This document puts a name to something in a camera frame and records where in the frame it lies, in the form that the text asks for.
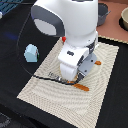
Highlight fork with wooden handle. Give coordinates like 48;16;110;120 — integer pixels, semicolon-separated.
48;72;89;91

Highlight beige woven placemat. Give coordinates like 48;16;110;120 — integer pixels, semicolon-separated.
18;42;119;128

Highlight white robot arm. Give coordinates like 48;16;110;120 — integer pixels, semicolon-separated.
31;0;98;81

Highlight light blue toy house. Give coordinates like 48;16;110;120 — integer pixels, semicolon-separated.
24;44;39;62

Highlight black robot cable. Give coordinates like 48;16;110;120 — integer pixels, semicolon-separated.
18;13;83;86

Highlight beige bowl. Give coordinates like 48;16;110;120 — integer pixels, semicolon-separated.
121;7;128;31

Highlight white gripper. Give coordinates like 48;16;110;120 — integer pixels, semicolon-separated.
58;42;97;81

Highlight large grey pot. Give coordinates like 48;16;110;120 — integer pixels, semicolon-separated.
97;3;110;26

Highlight knife with wooden handle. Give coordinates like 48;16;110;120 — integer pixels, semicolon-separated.
94;60;102;66

